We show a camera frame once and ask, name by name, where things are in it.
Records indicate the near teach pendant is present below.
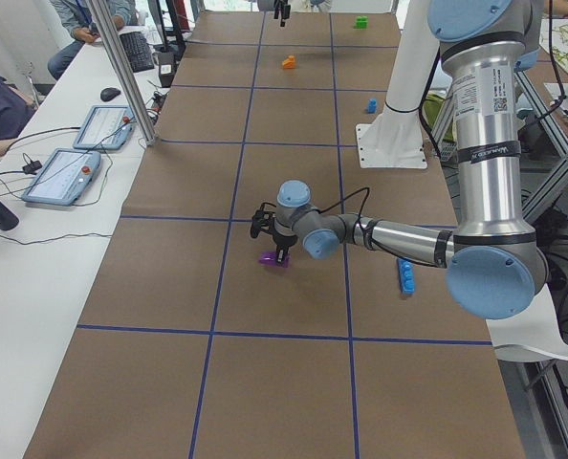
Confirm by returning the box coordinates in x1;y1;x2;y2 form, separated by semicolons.
21;148;101;207

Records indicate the black keyboard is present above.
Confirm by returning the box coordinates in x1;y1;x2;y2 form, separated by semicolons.
119;32;154;73

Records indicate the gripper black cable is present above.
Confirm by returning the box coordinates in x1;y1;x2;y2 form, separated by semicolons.
317;186;376;250

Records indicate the aluminium frame post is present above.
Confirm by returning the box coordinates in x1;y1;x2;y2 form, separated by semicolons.
87;0;156;146

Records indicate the far teach pendant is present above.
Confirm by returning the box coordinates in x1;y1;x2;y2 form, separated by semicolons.
73;105;134;150

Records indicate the small blue block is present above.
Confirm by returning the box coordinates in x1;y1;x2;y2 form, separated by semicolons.
365;98;378;114

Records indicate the purple trapezoid block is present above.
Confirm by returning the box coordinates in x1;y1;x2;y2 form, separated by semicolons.
258;251;290;268

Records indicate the long blue block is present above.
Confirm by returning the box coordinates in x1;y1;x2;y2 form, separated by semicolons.
397;258;416;295

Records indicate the orange trapezoid block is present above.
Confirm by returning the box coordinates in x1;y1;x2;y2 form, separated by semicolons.
281;55;297;70

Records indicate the white camera stand pedestal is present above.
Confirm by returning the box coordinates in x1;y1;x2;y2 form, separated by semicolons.
356;0;439;169

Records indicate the teach pendant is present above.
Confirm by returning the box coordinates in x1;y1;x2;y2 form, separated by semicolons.
21;148;101;207
73;105;134;150

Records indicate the seated person in blue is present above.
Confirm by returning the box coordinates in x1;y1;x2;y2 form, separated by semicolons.
47;0;137;80

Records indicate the green block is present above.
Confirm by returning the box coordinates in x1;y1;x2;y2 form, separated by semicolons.
354;15;368;30

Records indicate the black computer mouse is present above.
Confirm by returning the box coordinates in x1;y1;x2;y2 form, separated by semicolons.
99;87;121;102

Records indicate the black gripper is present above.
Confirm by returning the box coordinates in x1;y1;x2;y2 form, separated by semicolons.
272;229;295;264

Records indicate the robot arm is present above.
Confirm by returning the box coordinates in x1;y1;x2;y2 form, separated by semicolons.
251;1;547;319
256;0;332;27

